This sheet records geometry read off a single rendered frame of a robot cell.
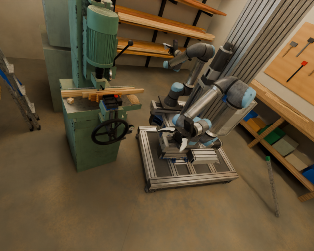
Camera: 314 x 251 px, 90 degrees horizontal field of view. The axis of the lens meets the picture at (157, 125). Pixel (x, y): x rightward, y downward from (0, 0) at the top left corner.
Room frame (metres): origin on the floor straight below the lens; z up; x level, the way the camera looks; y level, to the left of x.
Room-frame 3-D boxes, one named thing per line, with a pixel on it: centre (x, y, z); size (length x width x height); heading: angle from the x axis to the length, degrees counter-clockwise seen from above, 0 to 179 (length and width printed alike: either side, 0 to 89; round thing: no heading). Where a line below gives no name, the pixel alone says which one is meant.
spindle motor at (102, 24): (0.99, 0.55, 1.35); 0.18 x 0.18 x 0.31
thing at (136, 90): (1.11, 0.45, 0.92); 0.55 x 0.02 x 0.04; 139
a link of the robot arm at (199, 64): (1.58, -0.13, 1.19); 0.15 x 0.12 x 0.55; 135
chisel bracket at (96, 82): (1.00, 0.57, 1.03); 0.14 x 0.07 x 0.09; 49
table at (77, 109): (0.95, 0.45, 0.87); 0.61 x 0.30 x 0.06; 139
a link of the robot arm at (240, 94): (0.98, -0.39, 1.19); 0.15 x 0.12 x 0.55; 56
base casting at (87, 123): (1.07, 0.65, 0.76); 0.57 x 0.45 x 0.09; 49
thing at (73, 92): (1.03, 0.54, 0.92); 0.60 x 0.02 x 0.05; 139
